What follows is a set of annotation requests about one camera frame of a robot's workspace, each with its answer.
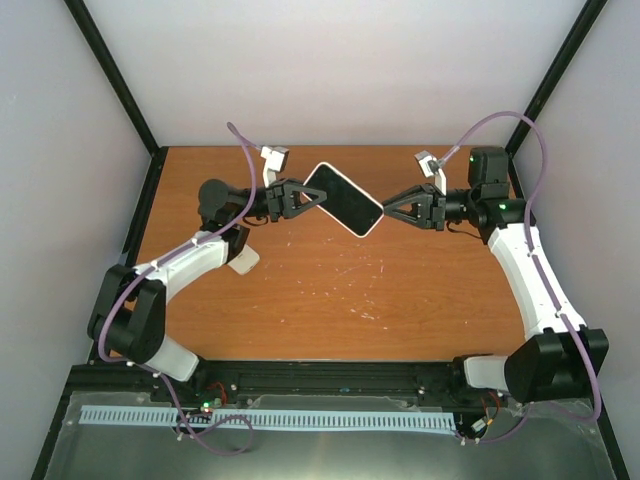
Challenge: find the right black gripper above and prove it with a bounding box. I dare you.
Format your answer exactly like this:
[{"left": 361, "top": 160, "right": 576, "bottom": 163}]
[{"left": 381, "top": 183, "right": 478, "bottom": 231}]

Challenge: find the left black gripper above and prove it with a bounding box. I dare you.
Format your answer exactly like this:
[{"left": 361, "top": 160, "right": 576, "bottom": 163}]
[{"left": 230, "top": 177, "right": 327, "bottom": 222}]

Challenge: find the black smartphone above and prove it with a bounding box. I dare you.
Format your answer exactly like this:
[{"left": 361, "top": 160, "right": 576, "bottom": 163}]
[{"left": 305, "top": 164, "right": 382, "bottom": 236}]

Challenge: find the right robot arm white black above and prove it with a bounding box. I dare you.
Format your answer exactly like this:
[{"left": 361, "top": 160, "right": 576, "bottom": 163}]
[{"left": 383, "top": 147, "right": 609, "bottom": 403}]

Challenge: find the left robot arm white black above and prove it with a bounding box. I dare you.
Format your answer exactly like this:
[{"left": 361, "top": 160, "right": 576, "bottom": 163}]
[{"left": 87, "top": 179, "right": 327, "bottom": 403}]

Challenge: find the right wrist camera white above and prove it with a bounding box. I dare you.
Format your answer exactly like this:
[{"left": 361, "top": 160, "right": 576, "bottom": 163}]
[{"left": 414, "top": 150, "right": 447, "bottom": 194}]

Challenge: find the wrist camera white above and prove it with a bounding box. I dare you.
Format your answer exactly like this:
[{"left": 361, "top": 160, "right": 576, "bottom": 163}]
[
  {"left": 414, "top": 150, "right": 447, "bottom": 194},
  {"left": 260, "top": 145, "right": 289, "bottom": 187}
]

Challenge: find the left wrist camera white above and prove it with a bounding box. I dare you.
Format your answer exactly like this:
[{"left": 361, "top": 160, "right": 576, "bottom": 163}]
[{"left": 260, "top": 145, "right": 289, "bottom": 187}]

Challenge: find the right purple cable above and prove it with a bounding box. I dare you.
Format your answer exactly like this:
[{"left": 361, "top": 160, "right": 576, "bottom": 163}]
[{"left": 434, "top": 110, "right": 603, "bottom": 446}]

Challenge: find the purple cable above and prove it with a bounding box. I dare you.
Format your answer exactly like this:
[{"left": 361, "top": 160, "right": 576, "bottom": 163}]
[
  {"left": 97, "top": 121, "right": 261, "bottom": 457},
  {"left": 434, "top": 110, "right": 603, "bottom": 446}
]

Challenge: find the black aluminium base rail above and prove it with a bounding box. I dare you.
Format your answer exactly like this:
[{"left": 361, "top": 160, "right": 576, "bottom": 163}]
[{"left": 69, "top": 360, "right": 599, "bottom": 416}]

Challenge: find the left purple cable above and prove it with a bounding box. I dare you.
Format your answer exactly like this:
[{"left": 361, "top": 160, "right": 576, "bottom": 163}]
[{"left": 97, "top": 121, "right": 261, "bottom": 457}]

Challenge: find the black right frame post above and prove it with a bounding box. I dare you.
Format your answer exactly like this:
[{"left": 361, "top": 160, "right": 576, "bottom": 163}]
[{"left": 503, "top": 0, "right": 609, "bottom": 156}]

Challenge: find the black frame post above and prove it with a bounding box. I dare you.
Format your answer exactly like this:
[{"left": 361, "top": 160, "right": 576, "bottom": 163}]
[
  {"left": 63, "top": 0, "right": 162, "bottom": 156},
  {"left": 503, "top": 0, "right": 609, "bottom": 156}
]

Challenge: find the black left frame post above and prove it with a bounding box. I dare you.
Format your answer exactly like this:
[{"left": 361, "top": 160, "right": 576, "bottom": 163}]
[{"left": 63, "top": 0, "right": 162, "bottom": 156}]

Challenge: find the light blue slotted cable duct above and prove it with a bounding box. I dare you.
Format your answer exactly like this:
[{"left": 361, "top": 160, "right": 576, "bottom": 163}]
[{"left": 78, "top": 405, "right": 456, "bottom": 435}]

